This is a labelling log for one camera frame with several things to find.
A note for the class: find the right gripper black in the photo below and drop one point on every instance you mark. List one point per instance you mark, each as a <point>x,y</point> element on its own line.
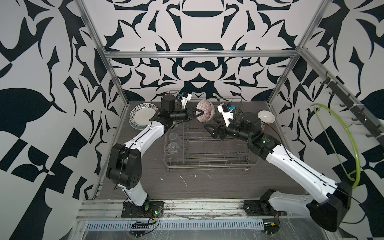
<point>215,133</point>

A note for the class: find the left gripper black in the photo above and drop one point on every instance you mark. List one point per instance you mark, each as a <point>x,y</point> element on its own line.
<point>199,114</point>

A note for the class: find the pink ribbed bowl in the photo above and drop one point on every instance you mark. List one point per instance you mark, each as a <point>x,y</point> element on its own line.
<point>208,108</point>

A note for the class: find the grey wire dish rack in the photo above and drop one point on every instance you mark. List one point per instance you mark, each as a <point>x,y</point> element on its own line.
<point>200,151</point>

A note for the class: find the frosted textured plastic cup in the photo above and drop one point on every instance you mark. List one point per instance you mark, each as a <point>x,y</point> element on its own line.
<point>175,138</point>

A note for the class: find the clear faceted plastic cup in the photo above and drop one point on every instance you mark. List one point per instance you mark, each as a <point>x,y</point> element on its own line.
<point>173,149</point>

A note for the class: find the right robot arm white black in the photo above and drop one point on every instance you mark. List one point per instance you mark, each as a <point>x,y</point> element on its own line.
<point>327,202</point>

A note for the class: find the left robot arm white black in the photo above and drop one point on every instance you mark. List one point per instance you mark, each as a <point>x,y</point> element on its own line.
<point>125,162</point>

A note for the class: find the white orange small bowl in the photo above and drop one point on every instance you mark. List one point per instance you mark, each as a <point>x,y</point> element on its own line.
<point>266,116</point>

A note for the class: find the zigzag rim white bowl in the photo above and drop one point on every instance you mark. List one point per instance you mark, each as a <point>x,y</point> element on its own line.
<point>141,114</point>

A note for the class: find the teal red striped bowl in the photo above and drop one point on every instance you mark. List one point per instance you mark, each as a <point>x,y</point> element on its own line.
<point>139,122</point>

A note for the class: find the small round black device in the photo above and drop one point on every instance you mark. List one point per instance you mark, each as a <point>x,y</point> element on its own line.
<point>271,228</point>

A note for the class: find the black usb hub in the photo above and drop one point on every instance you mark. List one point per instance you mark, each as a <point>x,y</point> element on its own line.
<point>139,226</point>

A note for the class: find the green plastic hanger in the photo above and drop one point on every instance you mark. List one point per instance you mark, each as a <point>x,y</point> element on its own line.
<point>354,176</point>

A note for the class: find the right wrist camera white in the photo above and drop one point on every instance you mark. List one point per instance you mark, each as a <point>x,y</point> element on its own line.
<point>227,110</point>

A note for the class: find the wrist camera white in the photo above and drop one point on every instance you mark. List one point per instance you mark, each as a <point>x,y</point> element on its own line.
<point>184,98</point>
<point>227,110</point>

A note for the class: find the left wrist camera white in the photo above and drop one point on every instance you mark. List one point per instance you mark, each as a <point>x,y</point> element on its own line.
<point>184,98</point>

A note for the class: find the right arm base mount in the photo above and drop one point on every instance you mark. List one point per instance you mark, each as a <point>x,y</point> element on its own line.
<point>261,208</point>

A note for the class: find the white slotted cable duct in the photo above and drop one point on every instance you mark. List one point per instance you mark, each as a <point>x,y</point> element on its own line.
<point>168,225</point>

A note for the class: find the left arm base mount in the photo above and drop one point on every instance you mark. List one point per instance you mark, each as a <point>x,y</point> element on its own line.
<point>150,208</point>

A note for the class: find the aluminium frame bars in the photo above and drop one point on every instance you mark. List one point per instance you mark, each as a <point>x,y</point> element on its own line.
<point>299,51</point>

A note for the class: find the black wall hook rail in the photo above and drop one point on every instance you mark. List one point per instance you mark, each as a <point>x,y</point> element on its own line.
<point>363,116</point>

